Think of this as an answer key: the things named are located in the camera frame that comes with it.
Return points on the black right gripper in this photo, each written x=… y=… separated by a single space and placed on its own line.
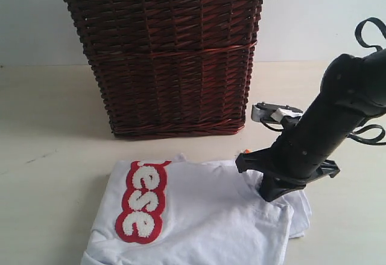
x=287 y=166

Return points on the white t-shirt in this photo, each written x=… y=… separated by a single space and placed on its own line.
x=180 y=212

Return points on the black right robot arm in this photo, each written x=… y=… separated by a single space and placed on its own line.
x=352 y=92

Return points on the dark red wicker basket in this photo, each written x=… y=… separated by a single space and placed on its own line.
x=168 y=68

